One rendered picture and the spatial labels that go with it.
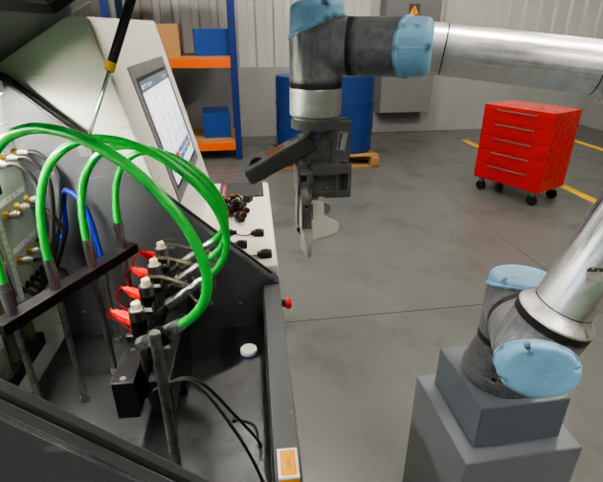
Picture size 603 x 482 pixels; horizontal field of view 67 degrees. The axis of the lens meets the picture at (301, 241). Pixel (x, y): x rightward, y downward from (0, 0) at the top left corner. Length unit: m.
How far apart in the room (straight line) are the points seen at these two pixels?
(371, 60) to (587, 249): 0.39
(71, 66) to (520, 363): 0.99
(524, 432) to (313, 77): 0.77
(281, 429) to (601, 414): 1.90
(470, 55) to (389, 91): 6.50
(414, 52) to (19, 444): 0.61
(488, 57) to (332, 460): 1.59
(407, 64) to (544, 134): 4.02
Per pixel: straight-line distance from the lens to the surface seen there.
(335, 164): 0.69
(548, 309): 0.76
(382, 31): 0.64
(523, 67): 0.77
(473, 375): 0.99
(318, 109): 0.66
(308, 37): 0.65
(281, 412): 0.81
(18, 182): 1.12
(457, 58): 0.76
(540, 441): 1.08
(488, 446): 1.03
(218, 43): 5.94
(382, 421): 2.13
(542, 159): 4.66
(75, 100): 1.10
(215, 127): 6.10
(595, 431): 2.40
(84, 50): 1.08
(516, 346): 0.76
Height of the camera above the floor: 1.53
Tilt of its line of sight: 25 degrees down
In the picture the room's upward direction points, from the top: straight up
